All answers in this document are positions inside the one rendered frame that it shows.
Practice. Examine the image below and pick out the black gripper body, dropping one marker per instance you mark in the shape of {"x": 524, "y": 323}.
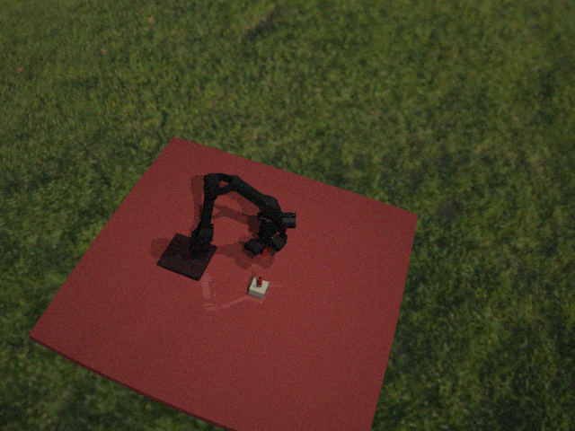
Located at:
{"x": 255, "y": 247}

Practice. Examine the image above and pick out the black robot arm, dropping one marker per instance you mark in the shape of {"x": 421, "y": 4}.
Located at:
{"x": 270, "y": 213}

